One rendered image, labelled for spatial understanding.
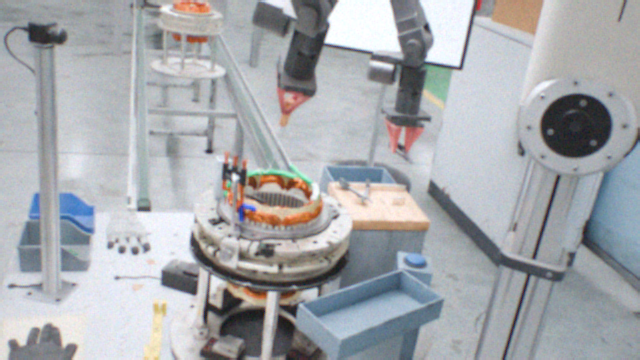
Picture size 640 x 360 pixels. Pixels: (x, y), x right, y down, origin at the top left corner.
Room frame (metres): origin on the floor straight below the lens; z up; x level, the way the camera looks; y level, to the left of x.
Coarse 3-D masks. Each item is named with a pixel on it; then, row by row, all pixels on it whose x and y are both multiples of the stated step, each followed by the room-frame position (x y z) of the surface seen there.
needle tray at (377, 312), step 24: (360, 288) 0.99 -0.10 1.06; (384, 288) 1.03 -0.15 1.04; (408, 288) 1.04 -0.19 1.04; (312, 312) 0.92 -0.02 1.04; (336, 312) 0.95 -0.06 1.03; (360, 312) 0.96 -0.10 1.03; (384, 312) 0.97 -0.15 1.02; (408, 312) 0.92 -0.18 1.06; (432, 312) 0.97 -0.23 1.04; (312, 336) 0.87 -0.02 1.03; (336, 336) 0.83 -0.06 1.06; (360, 336) 0.85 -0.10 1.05; (384, 336) 0.89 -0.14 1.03
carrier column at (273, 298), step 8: (272, 296) 1.03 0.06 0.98; (280, 296) 1.04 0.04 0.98; (272, 304) 1.03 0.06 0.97; (272, 312) 1.03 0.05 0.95; (264, 320) 1.04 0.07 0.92; (272, 320) 1.03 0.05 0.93; (264, 328) 1.04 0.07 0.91; (272, 328) 1.03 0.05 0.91; (264, 336) 1.04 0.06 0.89; (272, 336) 1.04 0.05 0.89; (264, 344) 1.03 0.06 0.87; (272, 344) 1.04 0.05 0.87; (264, 352) 1.03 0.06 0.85; (272, 352) 1.04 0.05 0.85
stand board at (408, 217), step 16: (336, 192) 1.38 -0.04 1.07; (368, 192) 1.41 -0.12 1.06; (384, 192) 1.42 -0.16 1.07; (400, 192) 1.44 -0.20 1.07; (352, 208) 1.31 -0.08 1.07; (368, 208) 1.32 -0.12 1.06; (384, 208) 1.33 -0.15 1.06; (400, 208) 1.34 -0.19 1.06; (416, 208) 1.36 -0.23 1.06; (368, 224) 1.26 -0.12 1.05; (384, 224) 1.27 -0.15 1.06; (400, 224) 1.28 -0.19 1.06; (416, 224) 1.29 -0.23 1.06
